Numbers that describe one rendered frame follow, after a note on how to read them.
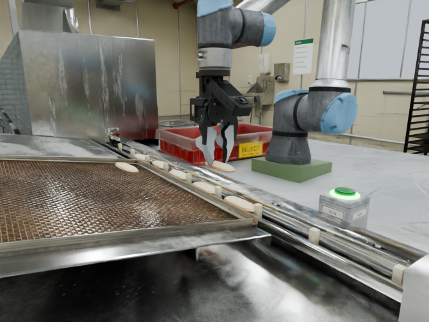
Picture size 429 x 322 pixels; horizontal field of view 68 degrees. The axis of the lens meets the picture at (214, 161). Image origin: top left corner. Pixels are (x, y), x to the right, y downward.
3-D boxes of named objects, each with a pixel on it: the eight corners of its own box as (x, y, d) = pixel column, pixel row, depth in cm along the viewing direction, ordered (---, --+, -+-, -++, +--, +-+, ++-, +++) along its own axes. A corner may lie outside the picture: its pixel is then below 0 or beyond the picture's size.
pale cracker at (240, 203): (262, 210, 67) (262, 205, 67) (248, 214, 65) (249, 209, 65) (233, 197, 75) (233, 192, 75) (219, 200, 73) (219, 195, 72)
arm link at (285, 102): (288, 129, 114) (292, 91, 111) (320, 133, 103) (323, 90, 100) (263, 130, 107) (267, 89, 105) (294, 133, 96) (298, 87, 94)
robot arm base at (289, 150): (280, 155, 118) (282, 128, 116) (318, 161, 108) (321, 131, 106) (256, 159, 107) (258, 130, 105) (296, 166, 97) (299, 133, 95)
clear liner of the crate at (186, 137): (290, 152, 136) (292, 129, 134) (190, 167, 111) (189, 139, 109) (243, 140, 164) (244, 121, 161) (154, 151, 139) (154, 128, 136)
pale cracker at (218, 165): (239, 170, 71) (239, 165, 70) (226, 173, 68) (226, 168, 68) (213, 161, 78) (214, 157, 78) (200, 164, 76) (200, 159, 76)
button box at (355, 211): (368, 248, 64) (375, 196, 62) (345, 260, 60) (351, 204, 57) (332, 232, 71) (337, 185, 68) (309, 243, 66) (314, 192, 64)
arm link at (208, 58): (239, 49, 68) (207, 46, 64) (238, 71, 69) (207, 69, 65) (218, 52, 74) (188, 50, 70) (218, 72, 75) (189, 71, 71)
